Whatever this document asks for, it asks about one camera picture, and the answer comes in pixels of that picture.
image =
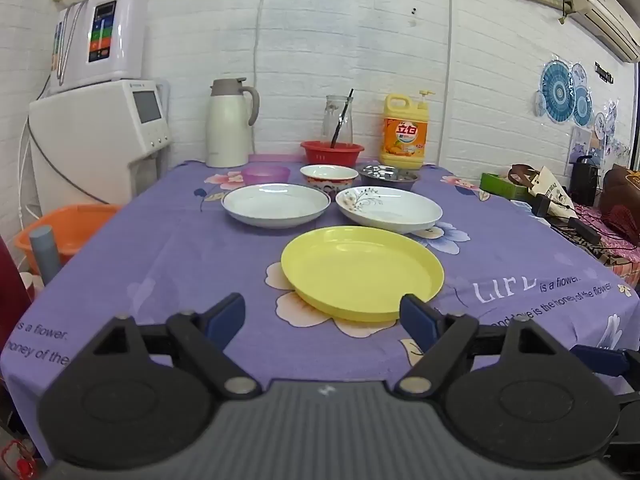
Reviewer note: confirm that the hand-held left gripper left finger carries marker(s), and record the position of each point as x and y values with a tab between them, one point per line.
226	316

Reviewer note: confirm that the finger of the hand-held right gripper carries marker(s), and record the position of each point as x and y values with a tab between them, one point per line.
600	360

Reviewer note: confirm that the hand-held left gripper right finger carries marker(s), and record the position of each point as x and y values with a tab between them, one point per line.
419	317

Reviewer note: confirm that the yellow plastic plate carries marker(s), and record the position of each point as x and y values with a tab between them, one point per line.
360	270

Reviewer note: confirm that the white floral plate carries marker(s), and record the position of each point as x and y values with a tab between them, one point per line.
395	210

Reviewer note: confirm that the plain white plate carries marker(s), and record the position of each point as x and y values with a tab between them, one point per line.
275	205

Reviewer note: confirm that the stainless steel bowl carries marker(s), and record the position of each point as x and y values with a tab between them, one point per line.
387	175

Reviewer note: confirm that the white ceramic bowl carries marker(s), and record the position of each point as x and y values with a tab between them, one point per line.
328	174

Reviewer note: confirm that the purple floral tablecloth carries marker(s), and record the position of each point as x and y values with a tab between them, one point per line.
200	260

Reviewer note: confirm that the plaid cloth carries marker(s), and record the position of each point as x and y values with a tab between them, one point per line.
625	265

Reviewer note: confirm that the black power adapter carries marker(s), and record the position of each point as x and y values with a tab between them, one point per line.
585	230

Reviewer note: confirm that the purple plastic bowl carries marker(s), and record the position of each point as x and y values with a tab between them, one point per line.
265	176

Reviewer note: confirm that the green box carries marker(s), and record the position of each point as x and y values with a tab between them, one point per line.
500	187

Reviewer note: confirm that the orange plastic basin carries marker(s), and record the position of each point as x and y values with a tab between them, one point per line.
75	230

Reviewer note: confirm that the beige printed tote bag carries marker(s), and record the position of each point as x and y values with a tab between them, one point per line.
550	192

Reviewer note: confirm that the brown bag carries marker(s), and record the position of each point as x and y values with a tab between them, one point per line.
620	185

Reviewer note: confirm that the black speaker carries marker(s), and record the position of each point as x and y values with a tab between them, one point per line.
584	182

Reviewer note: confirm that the yellow detergent bottle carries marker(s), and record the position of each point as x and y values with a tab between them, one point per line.
405	135

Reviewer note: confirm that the red plastic basin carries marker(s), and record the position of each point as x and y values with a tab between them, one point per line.
320	156

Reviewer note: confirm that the white thermos jug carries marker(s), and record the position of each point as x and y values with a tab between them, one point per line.
225	130

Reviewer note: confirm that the grey pipe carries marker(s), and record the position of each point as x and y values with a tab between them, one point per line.
45	255

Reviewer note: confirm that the black stirring stick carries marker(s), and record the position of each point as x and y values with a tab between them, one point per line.
341	120

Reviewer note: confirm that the dark red cloth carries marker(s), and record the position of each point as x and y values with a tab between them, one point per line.
12	290

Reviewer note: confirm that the clear glass pitcher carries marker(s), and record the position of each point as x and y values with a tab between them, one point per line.
327	120

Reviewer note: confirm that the white water dispenser with screen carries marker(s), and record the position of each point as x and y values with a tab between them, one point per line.
85	150

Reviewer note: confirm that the medium blue paper fan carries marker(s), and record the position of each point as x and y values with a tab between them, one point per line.
582	105

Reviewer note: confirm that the large blue paper fan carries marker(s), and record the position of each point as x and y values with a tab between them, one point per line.
556	91

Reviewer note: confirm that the small blue paper fan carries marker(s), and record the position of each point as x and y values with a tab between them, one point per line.
579	74

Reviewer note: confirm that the white water purifier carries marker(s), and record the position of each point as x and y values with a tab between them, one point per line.
125	35

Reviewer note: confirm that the white air conditioner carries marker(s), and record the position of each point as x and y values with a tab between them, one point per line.
600	15

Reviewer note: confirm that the wall picture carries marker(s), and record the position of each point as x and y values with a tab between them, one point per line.
582	145

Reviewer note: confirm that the black wall sign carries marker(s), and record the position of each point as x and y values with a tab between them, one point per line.
604	74

